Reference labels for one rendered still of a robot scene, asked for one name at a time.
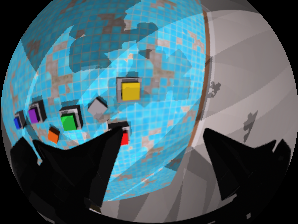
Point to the purple button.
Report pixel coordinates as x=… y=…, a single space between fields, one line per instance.
x=37 y=112

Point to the orange block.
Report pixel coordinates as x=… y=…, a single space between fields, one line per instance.
x=53 y=135

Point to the green button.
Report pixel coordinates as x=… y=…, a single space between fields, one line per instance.
x=71 y=117

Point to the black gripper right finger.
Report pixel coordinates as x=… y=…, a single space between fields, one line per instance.
x=232 y=161

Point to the red button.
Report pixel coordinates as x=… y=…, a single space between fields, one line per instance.
x=125 y=131

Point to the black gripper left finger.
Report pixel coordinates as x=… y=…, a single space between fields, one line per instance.
x=88 y=166

